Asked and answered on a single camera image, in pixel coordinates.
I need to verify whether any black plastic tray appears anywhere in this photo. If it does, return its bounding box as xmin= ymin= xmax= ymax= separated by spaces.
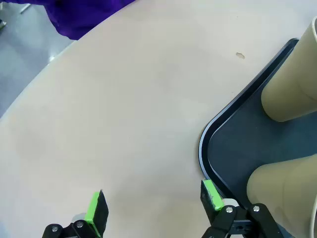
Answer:
xmin=198 ymin=38 xmax=317 ymax=238

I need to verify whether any person in purple hoodie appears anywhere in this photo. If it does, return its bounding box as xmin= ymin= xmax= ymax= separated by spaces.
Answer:
xmin=44 ymin=0 xmax=139 ymax=41

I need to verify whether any left gripper green-padded right finger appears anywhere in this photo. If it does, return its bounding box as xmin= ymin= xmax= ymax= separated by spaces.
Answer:
xmin=200 ymin=178 xmax=284 ymax=238

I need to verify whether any tall beige cup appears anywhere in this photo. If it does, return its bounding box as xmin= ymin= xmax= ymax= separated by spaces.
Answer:
xmin=246 ymin=153 xmax=317 ymax=238
xmin=261 ymin=16 xmax=317 ymax=122

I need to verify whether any left gripper green-padded left finger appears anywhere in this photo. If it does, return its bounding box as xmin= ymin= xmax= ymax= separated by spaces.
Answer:
xmin=42 ymin=189 xmax=109 ymax=238

